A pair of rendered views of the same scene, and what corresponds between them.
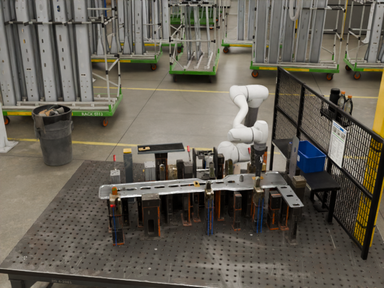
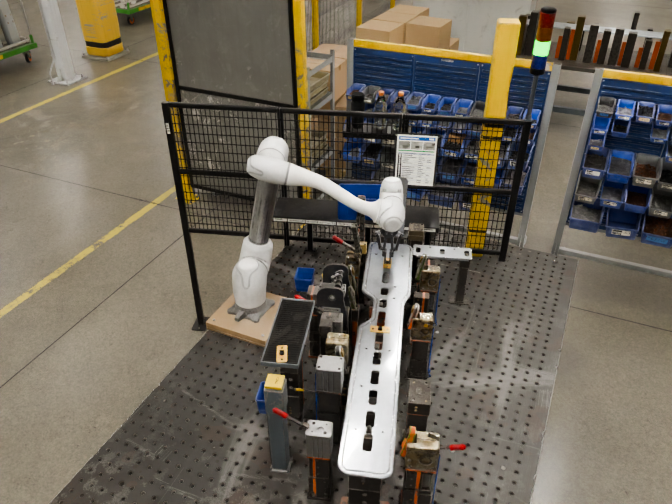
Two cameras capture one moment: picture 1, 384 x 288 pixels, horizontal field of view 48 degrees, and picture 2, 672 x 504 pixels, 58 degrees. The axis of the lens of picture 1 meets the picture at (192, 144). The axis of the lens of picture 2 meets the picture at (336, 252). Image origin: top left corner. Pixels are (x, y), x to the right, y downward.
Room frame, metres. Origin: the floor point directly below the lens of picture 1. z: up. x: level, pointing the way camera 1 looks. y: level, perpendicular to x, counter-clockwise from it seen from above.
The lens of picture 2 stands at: (2.41, 1.86, 2.71)
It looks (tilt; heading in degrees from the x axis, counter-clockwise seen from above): 34 degrees down; 287
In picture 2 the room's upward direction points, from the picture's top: straight up
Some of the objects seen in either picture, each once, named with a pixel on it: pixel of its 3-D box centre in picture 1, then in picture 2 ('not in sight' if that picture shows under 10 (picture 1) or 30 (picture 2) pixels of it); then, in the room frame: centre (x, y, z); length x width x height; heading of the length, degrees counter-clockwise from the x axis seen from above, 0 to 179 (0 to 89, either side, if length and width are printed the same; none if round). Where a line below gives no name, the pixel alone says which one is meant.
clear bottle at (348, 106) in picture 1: (347, 108); (399, 110); (2.96, -1.13, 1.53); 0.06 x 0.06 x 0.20
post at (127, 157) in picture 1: (129, 177); (278, 426); (3.04, 0.50, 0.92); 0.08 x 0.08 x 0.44; 9
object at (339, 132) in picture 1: (338, 143); (415, 160); (2.84, -1.06, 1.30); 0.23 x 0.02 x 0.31; 9
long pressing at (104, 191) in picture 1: (194, 185); (381, 333); (2.77, -0.02, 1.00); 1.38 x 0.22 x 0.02; 99
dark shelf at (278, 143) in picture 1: (302, 162); (355, 214); (3.12, -0.89, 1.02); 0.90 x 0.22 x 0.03; 9
